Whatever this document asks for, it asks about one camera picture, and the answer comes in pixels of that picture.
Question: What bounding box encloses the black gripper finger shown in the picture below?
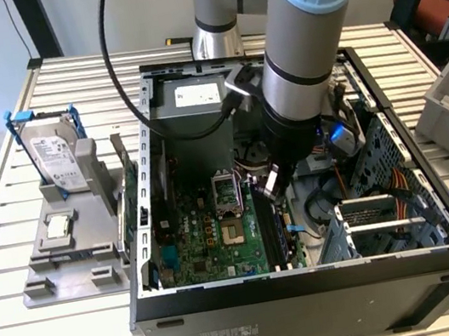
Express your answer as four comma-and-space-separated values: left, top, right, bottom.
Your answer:
254, 159, 300, 206

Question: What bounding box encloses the RAM stick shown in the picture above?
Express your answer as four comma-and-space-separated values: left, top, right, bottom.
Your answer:
50, 249, 95, 267
271, 202, 295, 264

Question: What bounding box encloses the black RAM slot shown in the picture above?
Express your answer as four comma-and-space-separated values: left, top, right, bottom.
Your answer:
256, 188, 282, 270
264, 197, 287, 269
250, 176, 277, 271

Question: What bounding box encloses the black round cooler fan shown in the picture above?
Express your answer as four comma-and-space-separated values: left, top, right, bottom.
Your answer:
236, 137, 271, 170

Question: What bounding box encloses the metal socket cover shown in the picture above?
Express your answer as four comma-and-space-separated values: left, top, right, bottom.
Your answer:
209, 168, 245, 218

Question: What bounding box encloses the CPU socket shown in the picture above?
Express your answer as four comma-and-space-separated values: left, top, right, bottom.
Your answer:
219, 215, 247, 247

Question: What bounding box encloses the dark wrist connector block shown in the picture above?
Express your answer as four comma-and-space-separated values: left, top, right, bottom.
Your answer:
221, 61, 271, 113

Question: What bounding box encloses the grey power supply unit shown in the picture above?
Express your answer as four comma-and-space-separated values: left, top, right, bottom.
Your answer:
148, 69, 244, 187

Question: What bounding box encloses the grey metal drive bay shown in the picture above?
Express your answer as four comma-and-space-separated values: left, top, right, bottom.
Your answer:
328, 48, 367, 115

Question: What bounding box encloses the metal disk bay cage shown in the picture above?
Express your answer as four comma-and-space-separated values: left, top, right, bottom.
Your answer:
311, 185, 436, 263

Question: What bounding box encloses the green motherboard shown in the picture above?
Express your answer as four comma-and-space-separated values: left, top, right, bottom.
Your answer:
141, 164, 310, 292

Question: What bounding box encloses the black PC case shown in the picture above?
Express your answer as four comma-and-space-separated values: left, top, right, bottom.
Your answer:
86, 12, 449, 336

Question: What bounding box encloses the green graphics card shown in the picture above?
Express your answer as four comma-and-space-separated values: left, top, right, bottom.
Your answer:
99, 122, 156, 266

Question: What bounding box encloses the grey parts rack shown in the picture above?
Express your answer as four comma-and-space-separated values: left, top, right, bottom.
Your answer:
0, 133, 142, 310

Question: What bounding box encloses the silver CPU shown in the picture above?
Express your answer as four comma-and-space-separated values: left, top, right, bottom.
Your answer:
44, 214, 74, 241

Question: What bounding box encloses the hard disk in blue carrier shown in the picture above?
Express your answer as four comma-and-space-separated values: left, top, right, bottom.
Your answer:
2, 97, 97, 208

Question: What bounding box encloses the thin wire locking lever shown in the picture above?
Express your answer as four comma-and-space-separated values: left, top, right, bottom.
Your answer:
230, 168, 247, 215

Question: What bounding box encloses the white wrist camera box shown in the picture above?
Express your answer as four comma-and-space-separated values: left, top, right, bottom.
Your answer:
326, 119, 364, 158

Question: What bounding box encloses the orange yellow wire bundle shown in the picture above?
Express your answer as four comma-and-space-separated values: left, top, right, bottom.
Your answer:
382, 166, 418, 244

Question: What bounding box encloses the yellow tipped black cable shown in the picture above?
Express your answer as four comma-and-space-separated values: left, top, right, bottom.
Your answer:
164, 34, 192, 47

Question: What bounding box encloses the thick black cable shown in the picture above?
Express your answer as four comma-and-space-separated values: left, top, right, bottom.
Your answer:
92, 0, 242, 154

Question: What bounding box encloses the black upright post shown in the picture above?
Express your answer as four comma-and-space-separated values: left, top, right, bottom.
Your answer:
11, 0, 65, 65

